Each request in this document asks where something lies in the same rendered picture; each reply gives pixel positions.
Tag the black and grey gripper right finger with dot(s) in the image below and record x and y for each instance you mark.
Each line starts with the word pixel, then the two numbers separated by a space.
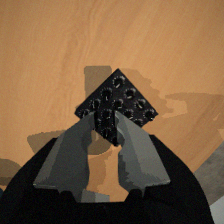
pixel 145 163

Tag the black knob box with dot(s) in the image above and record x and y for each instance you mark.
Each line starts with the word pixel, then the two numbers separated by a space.
pixel 116 93

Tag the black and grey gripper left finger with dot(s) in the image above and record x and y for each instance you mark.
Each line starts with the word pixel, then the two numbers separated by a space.
pixel 60 165

